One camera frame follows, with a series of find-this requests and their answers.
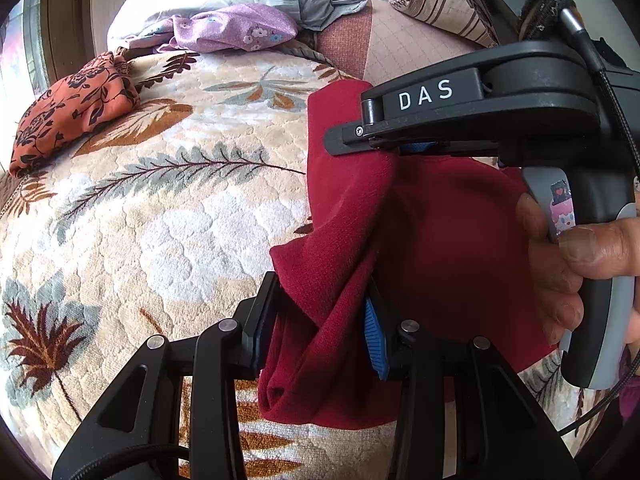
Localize leaf printed plush blanket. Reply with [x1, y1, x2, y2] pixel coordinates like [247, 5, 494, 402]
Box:
[0, 42, 621, 480]

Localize purple floral cloth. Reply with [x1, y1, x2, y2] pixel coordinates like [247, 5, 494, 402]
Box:
[120, 3, 300, 55]

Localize pink quilted bed sheet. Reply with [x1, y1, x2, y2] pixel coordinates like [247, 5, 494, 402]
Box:
[316, 0, 488, 91]

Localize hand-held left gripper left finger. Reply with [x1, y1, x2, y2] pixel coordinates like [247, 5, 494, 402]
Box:
[51, 271, 282, 480]

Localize dark red garment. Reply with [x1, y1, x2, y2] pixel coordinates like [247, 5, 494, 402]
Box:
[257, 79, 563, 432]

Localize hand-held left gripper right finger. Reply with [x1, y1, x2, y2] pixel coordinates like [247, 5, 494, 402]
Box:
[363, 280, 567, 480]

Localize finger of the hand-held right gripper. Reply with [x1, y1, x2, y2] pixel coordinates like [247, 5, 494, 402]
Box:
[324, 124, 501, 161]

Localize person's right hand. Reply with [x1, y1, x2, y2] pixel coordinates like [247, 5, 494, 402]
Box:
[515, 192, 640, 347]

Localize orange floral cloth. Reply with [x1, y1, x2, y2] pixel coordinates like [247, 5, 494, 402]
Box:
[9, 51, 142, 178]

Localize long striped floral pillow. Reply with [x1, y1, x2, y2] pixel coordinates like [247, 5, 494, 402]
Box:
[389, 0, 502, 49]

